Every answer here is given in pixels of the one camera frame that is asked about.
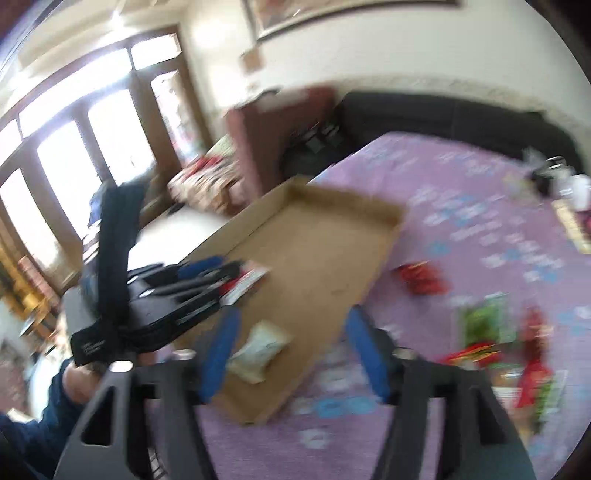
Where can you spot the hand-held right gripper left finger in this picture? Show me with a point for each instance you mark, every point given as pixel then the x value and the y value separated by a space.
pixel 219 355

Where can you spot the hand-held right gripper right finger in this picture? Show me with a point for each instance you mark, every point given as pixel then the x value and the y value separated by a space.
pixel 369 360

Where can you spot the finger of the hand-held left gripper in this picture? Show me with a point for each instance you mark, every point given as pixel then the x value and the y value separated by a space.
pixel 198 268
pixel 194 302

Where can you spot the red white snack packet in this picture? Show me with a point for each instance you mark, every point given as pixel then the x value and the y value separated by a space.
pixel 247 281

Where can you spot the red packet gold label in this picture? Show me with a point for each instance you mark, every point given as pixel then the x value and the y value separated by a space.
pixel 418 277

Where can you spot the cardboard box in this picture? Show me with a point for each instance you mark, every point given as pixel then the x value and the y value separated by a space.
pixel 304 258

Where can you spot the person's left forearm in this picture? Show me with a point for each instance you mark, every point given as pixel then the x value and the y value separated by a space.
pixel 37 434

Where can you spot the person's left hand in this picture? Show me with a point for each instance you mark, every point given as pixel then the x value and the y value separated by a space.
pixel 81 383

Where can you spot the pale cake snack packet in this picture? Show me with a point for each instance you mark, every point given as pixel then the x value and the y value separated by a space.
pixel 261 350

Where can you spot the brown patterned blanket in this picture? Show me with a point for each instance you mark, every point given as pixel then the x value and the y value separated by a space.
pixel 203 189

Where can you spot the red cloth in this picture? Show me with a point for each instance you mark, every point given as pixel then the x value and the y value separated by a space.
pixel 203 166

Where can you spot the green patterned pillow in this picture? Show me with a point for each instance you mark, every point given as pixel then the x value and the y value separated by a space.
pixel 224 147

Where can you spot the wooden glass door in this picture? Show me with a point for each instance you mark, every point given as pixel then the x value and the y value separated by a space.
pixel 141 106

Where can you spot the brown armchair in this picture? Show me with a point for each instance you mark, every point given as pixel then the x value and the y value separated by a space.
pixel 263 147

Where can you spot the purple floral bedsheet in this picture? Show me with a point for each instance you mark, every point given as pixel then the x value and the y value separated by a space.
pixel 461 230

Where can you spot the black red handheld device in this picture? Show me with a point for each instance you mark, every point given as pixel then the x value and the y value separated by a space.
pixel 321 136

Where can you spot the black sofa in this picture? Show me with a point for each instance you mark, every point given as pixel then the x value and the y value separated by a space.
pixel 438 115

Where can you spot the black cup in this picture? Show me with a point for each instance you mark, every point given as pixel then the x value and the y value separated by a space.
pixel 547 177

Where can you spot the small wall plaque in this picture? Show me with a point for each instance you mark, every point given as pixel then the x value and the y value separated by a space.
pixel 251 60

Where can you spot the framed wall painting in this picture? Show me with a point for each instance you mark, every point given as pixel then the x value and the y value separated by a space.
pixel 323 14

